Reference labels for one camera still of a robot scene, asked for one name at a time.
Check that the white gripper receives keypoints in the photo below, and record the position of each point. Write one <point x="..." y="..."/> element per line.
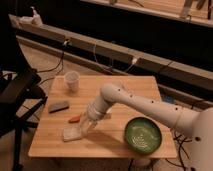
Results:
<point x="86" y="124"/>

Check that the wooden table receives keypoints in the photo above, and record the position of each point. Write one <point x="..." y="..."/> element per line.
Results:
<point x="106" y="140"/>

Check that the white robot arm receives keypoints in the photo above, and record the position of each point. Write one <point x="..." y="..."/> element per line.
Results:
<point x="196" y="125"/>

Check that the orange carrot toy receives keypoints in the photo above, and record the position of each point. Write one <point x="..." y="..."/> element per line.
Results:
<point x="74" y="119"/>

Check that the green ceramic bowl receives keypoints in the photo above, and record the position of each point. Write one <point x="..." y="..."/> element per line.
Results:
<point x="142" y="135"/>

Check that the white tube bottle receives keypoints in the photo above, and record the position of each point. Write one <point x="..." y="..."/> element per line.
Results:
<point x="107" y="116"/>

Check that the dark grey block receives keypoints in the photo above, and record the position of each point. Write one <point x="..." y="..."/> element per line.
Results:
<point x="55" y="107"/>

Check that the white sponge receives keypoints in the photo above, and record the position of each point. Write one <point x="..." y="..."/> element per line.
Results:
<point x="71" y="134"/>

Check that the white spray bottle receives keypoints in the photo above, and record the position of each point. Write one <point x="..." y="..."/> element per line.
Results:
<point x="36" y="17"/>

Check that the black chair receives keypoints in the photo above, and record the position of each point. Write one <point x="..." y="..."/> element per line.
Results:
<point x="23" y="86"/>

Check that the long grey rail beam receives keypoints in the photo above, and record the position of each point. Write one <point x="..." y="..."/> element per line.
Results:
<point x="122" y="53"/>

